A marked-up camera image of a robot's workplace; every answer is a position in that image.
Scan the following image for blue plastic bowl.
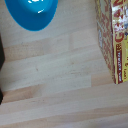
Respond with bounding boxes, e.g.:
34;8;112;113
4;0;59;32

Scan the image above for black fabric storage case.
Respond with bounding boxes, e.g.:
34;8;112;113
0;32;6;105

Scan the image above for yellow red granola bar box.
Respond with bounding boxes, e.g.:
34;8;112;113
94;0;128;85

